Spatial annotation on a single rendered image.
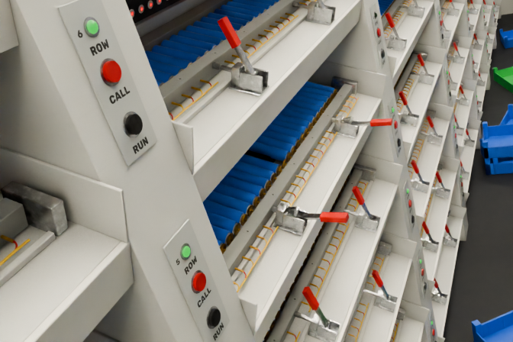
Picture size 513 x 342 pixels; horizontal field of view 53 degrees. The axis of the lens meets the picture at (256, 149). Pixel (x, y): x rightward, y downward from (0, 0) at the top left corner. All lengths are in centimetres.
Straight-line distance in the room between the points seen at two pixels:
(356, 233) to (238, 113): 49
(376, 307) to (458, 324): 70
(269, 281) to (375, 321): 51
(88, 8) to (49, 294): 20
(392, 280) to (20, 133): 92
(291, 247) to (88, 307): 34
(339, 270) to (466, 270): 110
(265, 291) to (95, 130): 32
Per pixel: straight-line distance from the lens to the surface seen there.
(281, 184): 73
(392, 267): 121
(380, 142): 109
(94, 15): 39
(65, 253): 41
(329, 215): 66
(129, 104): 41
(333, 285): 89
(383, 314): 112
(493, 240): 209
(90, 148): 38
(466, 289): 190
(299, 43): 75
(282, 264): 65
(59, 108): 37
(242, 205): 69
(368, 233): 99
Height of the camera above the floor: 130
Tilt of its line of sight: 24 degrees down
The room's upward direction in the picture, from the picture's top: 17 degrees counter-clockwise
